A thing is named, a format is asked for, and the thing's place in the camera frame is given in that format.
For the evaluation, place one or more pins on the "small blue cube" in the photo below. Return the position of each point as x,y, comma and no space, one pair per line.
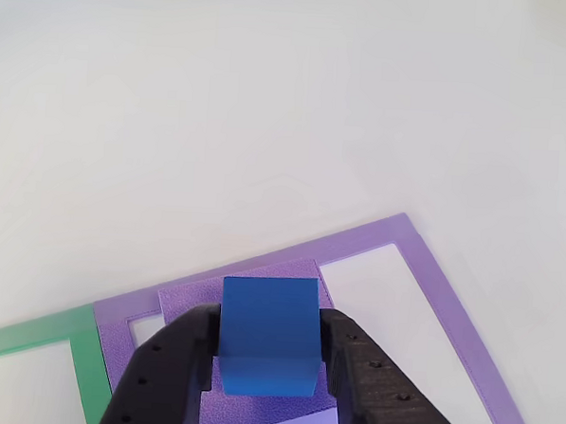
267,325

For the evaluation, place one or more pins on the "purple foam block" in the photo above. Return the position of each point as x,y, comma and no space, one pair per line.
193,302

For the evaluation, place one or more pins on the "green square frame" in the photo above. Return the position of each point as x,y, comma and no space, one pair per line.
85,358

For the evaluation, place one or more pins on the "purple square frame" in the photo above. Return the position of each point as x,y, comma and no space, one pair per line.
444,296

